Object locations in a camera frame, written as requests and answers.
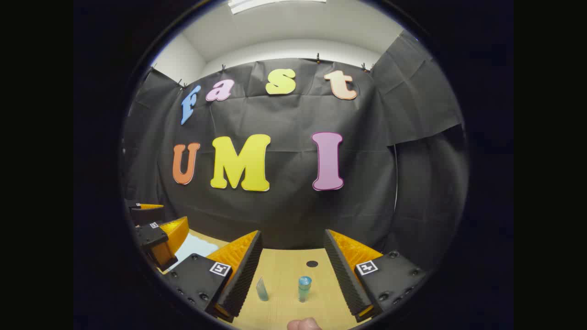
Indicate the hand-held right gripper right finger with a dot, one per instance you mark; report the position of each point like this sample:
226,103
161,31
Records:
344,279

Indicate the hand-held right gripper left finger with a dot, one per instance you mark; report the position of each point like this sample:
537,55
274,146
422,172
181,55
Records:
240,284

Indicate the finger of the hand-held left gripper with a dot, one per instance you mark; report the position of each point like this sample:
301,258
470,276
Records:
153,236
144,214

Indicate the small teal tube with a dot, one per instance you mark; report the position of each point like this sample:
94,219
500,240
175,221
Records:
262,289

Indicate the blue capped clear bottle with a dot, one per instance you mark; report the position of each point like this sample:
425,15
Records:
304,288

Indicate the light blue suitcase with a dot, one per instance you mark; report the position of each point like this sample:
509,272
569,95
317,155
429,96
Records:
195,250

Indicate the black backdrop cloth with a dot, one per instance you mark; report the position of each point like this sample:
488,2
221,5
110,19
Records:
284,211

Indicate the ceiling light panel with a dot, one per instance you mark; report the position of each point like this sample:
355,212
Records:
257,4

